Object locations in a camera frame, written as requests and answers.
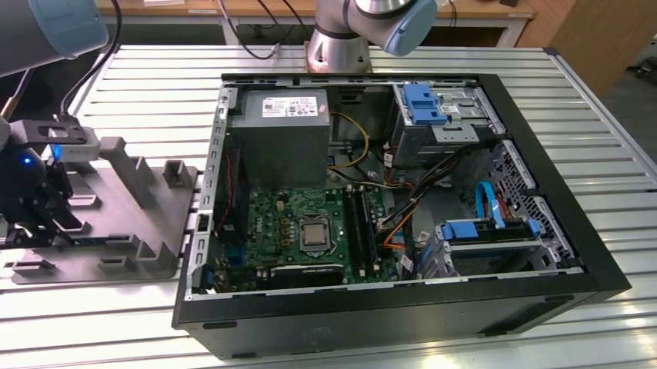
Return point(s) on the black case fan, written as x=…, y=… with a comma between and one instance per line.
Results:
x=229, y=192

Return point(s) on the hard disk in blue carrier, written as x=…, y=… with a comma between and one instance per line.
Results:
x=494, y=232

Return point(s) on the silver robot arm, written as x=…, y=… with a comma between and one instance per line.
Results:
x=349, y=38

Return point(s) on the silver CPU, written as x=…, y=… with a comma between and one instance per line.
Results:
x=315, y=235

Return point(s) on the grey power supply unit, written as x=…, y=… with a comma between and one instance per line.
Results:
x=283, y=153

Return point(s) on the green motherboard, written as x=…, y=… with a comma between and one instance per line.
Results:
x=272, y=246

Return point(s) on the blue card retention latch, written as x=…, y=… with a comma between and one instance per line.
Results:
x=208, y=278

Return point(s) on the black PC case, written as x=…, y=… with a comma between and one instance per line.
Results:
x=360, y=326

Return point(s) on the black graphics card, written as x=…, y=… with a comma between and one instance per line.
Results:
x=308, y=273

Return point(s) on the metal optical drive cage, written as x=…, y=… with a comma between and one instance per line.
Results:
x=463, y=130

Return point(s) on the wooden cabinet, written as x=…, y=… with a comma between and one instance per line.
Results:
x=591, y=38

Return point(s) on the blue drive release latch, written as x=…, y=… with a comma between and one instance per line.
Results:
x=424, y=104

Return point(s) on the wooden desk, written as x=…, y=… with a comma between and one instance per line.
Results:
x=477, y=15

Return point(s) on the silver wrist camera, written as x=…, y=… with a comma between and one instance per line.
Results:
x=77, y=148

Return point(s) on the metal disk bay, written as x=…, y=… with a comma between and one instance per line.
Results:
x=443, y=263

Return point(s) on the grey parts rack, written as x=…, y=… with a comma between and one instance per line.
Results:
x=129, y=215

